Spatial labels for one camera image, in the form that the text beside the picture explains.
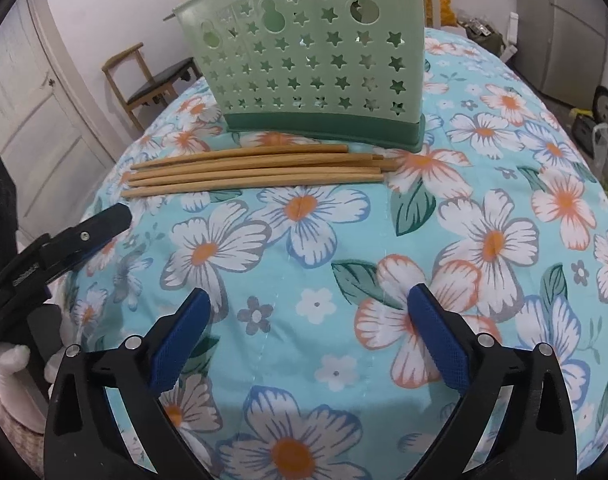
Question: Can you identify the yellow plastic bag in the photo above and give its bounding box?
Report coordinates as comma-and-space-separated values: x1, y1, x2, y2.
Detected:
436, 0, 458, 29

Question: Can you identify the white narrow box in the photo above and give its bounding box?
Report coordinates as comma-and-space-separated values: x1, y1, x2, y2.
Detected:
501, 10, 523, 61

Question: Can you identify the wooden chair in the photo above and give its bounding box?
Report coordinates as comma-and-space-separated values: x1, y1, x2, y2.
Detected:
102, 42, 197, 131

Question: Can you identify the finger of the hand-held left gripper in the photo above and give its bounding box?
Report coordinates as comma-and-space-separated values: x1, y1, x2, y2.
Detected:
40, 202, 133, 282

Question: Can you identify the green plastic utensil holder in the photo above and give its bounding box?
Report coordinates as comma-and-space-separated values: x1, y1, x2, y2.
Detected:
164, 0, 427, 154

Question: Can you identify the green bag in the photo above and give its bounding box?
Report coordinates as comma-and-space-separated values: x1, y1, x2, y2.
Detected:
456, 10, 505, 54

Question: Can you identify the white fluffy cushion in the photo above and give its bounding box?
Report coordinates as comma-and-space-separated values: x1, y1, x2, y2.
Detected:
0, 342, 64, 428

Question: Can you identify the white door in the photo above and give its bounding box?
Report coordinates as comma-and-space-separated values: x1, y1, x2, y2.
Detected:
0, 0, 115, 241

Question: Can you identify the floral tablecloth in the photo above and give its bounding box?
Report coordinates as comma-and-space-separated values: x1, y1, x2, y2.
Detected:
58, 25, 608, 480

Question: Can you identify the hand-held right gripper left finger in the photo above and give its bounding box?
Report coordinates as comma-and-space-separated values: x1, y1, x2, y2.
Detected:
42, 287, 212, 480

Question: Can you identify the clear bag of vegetables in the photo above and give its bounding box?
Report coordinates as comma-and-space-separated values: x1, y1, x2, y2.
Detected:
591, 125, 608, 182

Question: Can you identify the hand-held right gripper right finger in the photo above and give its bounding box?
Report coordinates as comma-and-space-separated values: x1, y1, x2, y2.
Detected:
406, 282, 580, 480

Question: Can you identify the grey fridge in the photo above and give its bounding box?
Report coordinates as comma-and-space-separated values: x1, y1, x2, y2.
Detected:
514, 0, 608, 109

